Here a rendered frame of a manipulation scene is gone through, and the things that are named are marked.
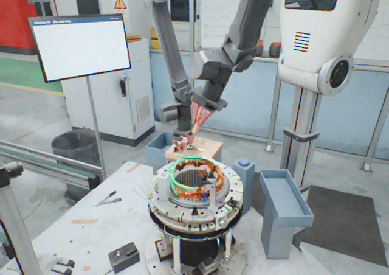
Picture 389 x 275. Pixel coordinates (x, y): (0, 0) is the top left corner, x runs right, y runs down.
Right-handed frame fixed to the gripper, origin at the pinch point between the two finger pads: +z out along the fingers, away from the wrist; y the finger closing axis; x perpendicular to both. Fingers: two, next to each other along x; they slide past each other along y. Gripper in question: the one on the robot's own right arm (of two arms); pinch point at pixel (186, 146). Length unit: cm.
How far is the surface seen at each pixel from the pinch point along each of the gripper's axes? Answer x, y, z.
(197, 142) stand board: 1.2, -9.2, 2.4
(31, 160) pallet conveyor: -105, 5, 30
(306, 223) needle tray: 51, 19, 6
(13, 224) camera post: -4, 68, -20
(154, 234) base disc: -3.4, 25.6, 27.5
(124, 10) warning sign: -175, -194, -39
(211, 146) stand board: 8.7, -7.7, 2.6
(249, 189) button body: 27.2, -4.8, 18.6
